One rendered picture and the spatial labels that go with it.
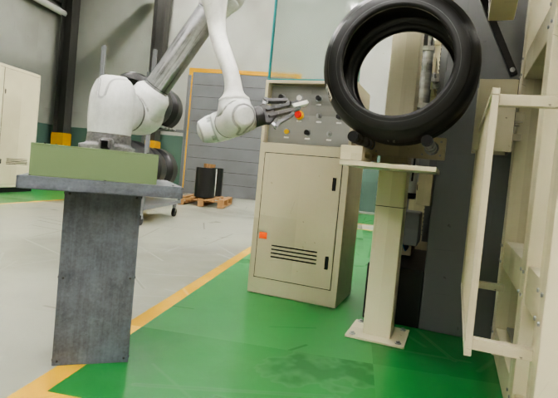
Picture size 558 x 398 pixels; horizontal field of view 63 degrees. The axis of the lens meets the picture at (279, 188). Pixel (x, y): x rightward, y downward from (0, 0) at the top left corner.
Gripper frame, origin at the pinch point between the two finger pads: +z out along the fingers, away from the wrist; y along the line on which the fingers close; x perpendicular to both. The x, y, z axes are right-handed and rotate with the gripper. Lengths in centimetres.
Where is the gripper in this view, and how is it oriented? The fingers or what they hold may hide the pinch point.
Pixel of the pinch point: (299, 105)
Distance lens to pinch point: 179.8
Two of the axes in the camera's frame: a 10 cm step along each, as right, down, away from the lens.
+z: 8.7, -3.1, 3.8
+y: 3.8, 9.1, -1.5
